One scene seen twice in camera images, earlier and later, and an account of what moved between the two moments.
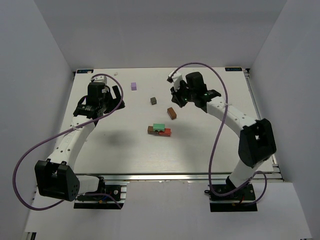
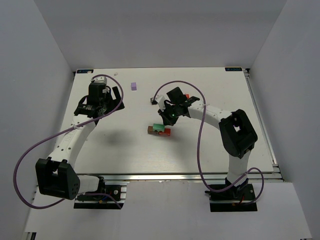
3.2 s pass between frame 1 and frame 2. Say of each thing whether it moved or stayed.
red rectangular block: stayed
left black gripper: stayed
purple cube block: stayed
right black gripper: moved
